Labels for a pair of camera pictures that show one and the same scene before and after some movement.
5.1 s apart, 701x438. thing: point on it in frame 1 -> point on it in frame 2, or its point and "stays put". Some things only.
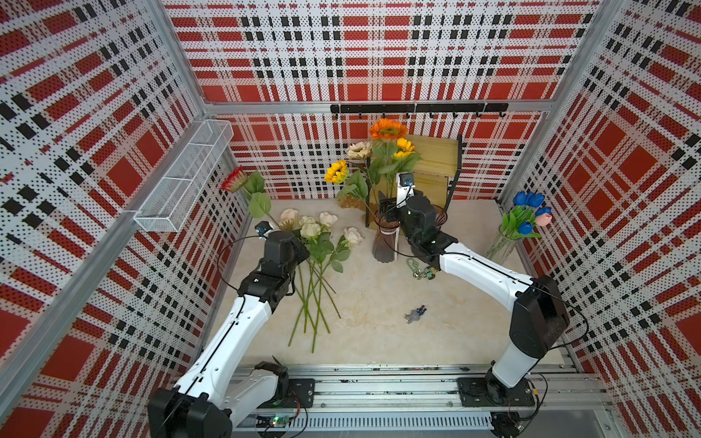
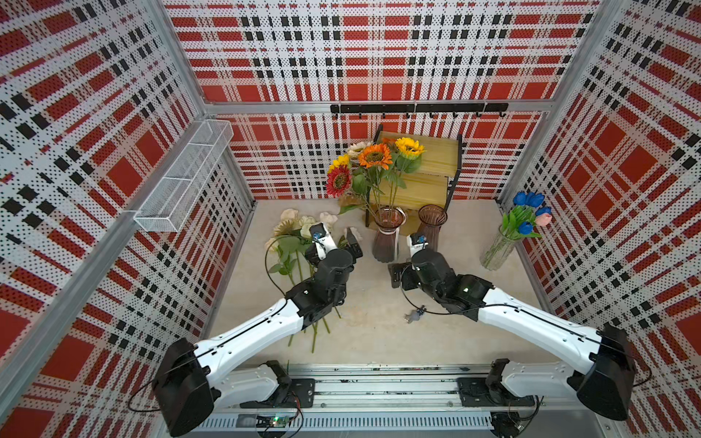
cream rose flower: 360,150 stays put
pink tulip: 543,219 stays put
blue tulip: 534,200 stays put
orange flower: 385,129 -> 378,158
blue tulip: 543,210 stays put
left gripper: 299,250 -> 351,246
